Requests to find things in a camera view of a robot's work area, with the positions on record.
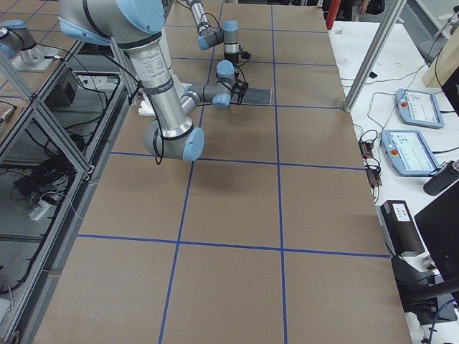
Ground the orange black electronics board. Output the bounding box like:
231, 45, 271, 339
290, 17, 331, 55
359, 139, 382, 189

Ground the pink towel with grey edge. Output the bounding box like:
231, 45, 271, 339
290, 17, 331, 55
237, 88, 273, 106

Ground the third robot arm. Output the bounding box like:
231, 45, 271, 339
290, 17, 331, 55
1, 19, 61, 72

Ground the aluminium frame post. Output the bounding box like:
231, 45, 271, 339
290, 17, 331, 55
343, 0, 407, 113

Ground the lower teach pendant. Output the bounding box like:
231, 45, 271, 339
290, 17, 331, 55
381, 130, 440, 177

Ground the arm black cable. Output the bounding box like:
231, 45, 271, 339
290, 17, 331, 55
103, 46, 169, 166
195, 10, 252, 94

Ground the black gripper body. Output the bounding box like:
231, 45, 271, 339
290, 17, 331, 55
224, 51, 250, 65
231, 80, 248, 105

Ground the aluminium frame rack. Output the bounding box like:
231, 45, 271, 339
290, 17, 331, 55
1, 34, 129, 343

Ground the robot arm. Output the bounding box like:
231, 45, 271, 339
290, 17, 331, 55
186, 1, 251, 67
59, 1, 248, 161

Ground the black monitor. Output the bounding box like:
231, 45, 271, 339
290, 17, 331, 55
415, 187, 458, 280

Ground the blue tape line lengthwise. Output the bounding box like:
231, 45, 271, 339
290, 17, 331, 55
270, 6, 289, 344

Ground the upper teach pendant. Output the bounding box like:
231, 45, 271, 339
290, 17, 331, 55
396, 88, 444, 130

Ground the blue tape line crosswise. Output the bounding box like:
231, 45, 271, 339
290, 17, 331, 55
110, 151, 365, 171

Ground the black monitor stand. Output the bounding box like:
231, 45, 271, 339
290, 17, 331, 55
391, 257, 458, 325

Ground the white power strip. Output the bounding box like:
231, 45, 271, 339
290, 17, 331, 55
28, 200, 51, 221

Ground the black box with label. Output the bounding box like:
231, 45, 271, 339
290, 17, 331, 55
380, 200, 425, 257

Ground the teach pendant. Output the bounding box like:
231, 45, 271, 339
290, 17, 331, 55
396, 88, 444, 130
381, 130, 440, 177

